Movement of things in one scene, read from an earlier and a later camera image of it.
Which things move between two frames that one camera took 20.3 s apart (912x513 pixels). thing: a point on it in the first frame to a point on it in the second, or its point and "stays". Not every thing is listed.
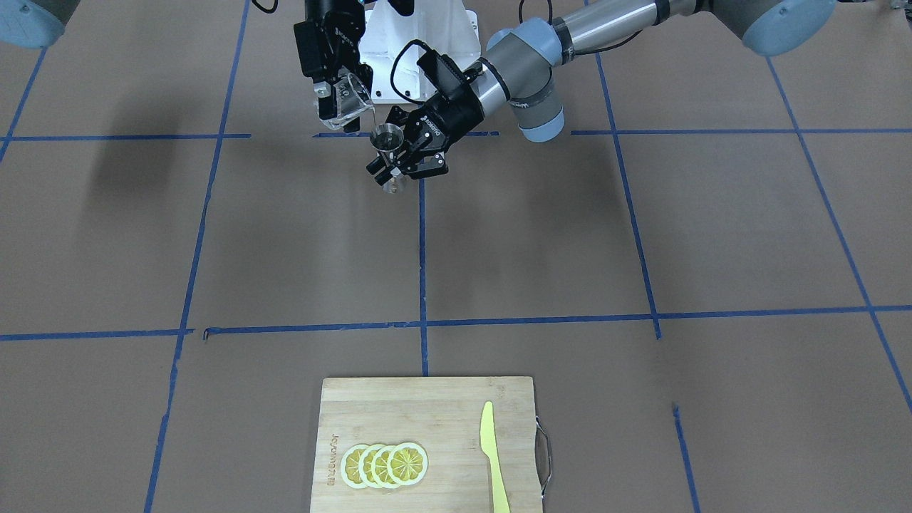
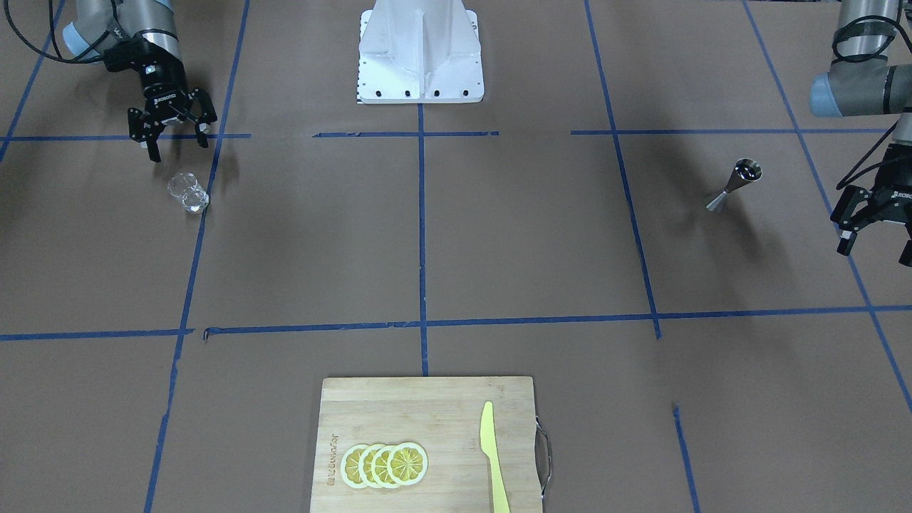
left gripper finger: [380, 171] to [905, 257]
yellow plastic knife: [488, 444] stays
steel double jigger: [387, 138] to [745, 172]
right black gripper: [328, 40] to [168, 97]
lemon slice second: [379, 467] stays
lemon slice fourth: [350, 466] stays
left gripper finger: [432, 166] to [846, 241]
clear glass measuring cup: [348, 98] to [186, 186]
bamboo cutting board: [443, 415] stays
